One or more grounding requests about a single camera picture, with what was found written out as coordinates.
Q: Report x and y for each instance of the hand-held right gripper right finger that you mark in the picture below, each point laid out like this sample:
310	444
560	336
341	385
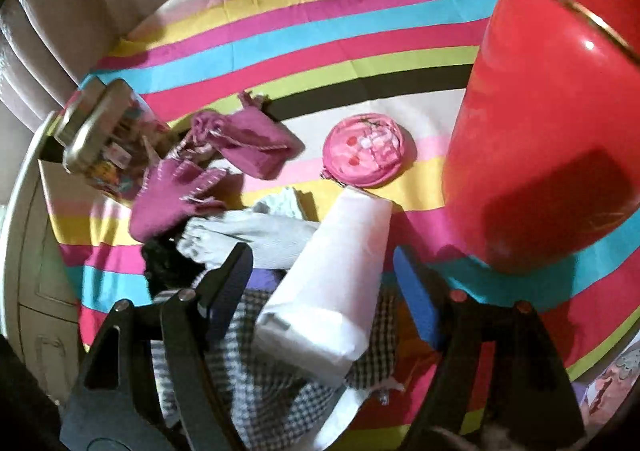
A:
417	296

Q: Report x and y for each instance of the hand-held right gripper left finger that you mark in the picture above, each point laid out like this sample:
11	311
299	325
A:
232	276

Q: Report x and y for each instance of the grey herringbone cloth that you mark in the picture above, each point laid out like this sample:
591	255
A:
280	236

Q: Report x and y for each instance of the pink round pouch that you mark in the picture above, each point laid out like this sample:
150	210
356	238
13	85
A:
365	151

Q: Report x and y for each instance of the pale toe sock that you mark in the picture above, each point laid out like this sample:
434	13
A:
205	243

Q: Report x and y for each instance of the magenta knit glove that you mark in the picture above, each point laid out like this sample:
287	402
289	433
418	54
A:
165	201

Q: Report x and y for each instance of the black white checked cloth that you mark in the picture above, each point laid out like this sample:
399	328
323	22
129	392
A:
260	381

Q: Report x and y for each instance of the magenta knit cloth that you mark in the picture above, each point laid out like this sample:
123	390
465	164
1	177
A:
250	141

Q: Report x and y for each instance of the red thermos flask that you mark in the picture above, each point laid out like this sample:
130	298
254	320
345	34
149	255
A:
525	131

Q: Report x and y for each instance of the striped multicolour tablecloth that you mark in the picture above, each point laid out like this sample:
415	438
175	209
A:
350	31

